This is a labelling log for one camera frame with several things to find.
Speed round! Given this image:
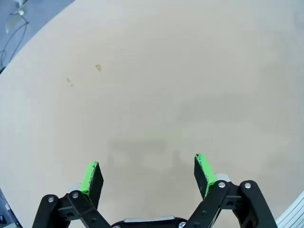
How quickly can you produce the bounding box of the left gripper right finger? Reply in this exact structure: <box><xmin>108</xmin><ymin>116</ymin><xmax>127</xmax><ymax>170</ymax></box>
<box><xmin>187</xmin><ymin>153</ymin><xmax>277</xmax><ymax>228</ymax></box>

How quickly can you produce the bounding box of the grey metal mount bracket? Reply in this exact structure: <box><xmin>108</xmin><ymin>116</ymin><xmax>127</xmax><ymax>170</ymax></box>
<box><xmin>0</xmin><ymin>189</ymin><xmax>23</xmax><ymax>228</ymax></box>

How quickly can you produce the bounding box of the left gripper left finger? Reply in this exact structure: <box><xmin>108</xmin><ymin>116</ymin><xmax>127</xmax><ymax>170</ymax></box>
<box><xmin>32</xmin><ymin>161</ymin><xmax>112</xmax><ymax>228</ymax></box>

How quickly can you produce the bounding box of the thin black floor cable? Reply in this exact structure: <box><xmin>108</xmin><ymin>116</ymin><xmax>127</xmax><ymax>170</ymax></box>
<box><xmin>0</xmin><ymin>20</ymin><xmax>29</xmax><ymax>72</ymax></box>

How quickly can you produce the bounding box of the silver star chair base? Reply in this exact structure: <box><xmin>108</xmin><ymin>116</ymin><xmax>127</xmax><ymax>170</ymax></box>
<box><xmin>5</xmin><ymin>0</ymin><xmax>26</xmax><ymax>33</ymax></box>

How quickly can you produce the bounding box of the aluminium frame profile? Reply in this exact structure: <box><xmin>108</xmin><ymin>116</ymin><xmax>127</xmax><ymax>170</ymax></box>
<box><xmin>275</xmin><ymin>191</ymin><xmax>304</xmax><ymax>228</ymax></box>

